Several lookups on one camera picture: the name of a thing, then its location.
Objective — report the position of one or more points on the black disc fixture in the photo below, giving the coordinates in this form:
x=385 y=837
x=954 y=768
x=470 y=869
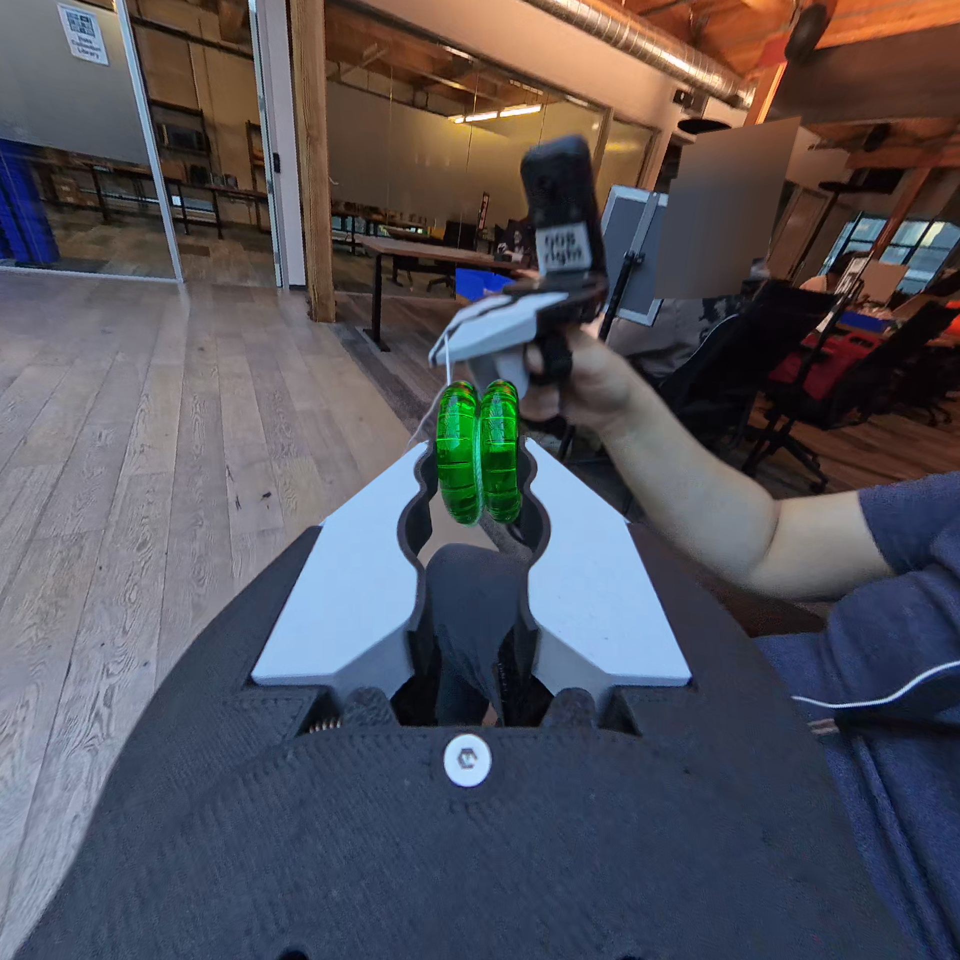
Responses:
x=705 y=126

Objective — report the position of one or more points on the person's right hand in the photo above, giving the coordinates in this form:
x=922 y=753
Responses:
x=596 y=382

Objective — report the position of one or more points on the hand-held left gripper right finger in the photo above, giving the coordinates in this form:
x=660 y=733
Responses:
x=600 y=600

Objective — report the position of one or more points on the black office chair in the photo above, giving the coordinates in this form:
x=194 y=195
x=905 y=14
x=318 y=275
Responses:
x=735 y=360

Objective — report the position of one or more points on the black ceiling speaker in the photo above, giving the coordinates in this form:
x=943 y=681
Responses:
x=810 y=30

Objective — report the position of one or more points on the white paper sign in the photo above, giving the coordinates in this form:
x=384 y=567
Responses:
x=82 y=34

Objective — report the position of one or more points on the blue plastic bin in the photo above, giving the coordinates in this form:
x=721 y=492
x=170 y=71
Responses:
x=480 y=283

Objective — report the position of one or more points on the green yoyo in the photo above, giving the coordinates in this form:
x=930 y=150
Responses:
x=457 y=450

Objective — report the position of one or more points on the person's blue shirt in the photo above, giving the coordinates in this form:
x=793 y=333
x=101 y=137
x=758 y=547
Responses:
x=900 y=637

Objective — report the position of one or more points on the black metal workbench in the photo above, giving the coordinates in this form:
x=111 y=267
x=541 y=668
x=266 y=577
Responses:
x=187 y=191

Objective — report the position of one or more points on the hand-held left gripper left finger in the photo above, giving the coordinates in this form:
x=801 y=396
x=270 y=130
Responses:
x=352 y=600

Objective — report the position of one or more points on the person's dark pants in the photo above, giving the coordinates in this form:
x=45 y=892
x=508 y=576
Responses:
x=472 y=600

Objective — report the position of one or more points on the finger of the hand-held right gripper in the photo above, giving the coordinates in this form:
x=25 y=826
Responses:
x=495 y=337
x=480 y=309

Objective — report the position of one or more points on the stack of blue storage bins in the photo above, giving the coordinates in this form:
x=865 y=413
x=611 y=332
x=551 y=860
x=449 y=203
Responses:
x=22 y=202

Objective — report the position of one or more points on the person's right forearm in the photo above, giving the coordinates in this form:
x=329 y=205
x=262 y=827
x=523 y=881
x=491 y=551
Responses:
x=697 y=495

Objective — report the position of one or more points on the wooden post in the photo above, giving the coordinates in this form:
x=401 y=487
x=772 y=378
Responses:
x=311 y=150

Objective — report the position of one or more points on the ceiling light strip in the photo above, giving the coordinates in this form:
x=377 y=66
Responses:
x=495 y=114

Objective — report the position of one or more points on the long wooden table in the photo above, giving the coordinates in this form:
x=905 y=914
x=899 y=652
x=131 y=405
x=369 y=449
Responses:
x=420 y=251

